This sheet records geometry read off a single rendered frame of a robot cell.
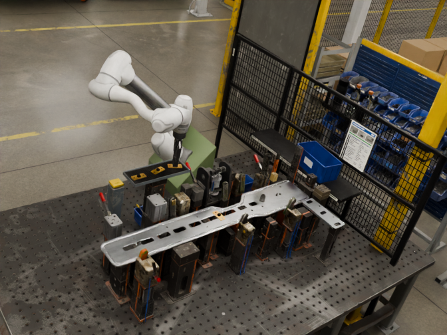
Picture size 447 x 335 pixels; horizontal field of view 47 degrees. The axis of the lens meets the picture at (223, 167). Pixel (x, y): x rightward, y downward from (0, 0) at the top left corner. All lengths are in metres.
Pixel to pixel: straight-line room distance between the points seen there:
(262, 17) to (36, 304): 3.72
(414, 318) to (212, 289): 1.93
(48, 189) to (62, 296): 1.99
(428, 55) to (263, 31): 2.41
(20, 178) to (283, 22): 2.87
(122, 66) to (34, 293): 1.36
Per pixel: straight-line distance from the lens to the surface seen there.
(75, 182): 4.79
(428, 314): 4.45
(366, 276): 3.37
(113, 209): 2.90
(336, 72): 5.54
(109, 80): 3.09
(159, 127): 2.64
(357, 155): 3.44
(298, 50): 5.10
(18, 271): 2.99
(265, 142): 3.71
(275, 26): 5.32
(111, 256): 2.62
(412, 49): 7.05
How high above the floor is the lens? 2.81
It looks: 32 degrees down
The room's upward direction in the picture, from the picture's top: 12 degrees clockwise
